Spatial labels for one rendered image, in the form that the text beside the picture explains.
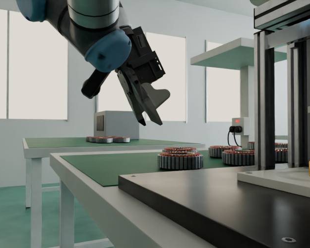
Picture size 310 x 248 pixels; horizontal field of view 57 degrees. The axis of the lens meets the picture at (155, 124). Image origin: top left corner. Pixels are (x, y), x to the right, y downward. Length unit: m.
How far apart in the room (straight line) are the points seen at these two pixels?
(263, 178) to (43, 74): 4.55
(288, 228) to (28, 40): 4.79
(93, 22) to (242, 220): 0.32
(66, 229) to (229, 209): 0.99
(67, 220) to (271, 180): 0.94
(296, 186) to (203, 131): 5.42
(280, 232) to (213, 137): 5.68
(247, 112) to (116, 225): 1.23
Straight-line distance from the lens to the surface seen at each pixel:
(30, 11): 0.55
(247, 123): 1.50
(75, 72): 4.89
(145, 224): 0.31
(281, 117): 7.22
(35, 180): 1.65
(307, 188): 0.37
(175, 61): 5.58
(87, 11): 0.43
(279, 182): 0.40
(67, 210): 1.21
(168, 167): 0.67
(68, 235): 1.24
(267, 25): 0.70
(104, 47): 0.45
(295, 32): 0.62
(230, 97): 6.21
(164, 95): 0.55
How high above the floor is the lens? 0.85
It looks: 1 degrees up
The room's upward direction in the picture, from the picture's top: straight up
